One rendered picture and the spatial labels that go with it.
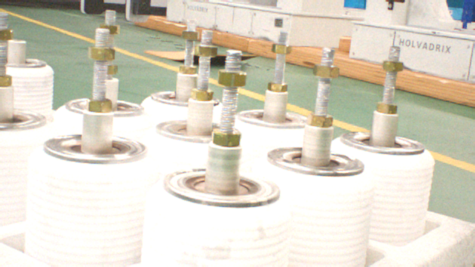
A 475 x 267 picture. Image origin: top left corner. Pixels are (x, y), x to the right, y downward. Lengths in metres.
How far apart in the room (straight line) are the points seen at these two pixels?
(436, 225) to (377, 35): 2.75
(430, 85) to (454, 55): 0.16
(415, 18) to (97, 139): 3.04
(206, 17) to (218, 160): 4.37
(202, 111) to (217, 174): 0.17
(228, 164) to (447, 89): 2.59
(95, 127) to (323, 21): 3.63
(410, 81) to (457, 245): 2.51
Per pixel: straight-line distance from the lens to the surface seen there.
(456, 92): 2.98
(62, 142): 0.54
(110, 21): 0.68
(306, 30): 4.05
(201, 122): 0.61
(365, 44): 3.48
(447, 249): 0.64
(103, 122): 0.52
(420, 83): 3.11
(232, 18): 4.51
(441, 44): 3.15
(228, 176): 0.44
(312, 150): 0.54
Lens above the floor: 0.38
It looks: 12 degrees down
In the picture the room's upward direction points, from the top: 5 degrees clockwise
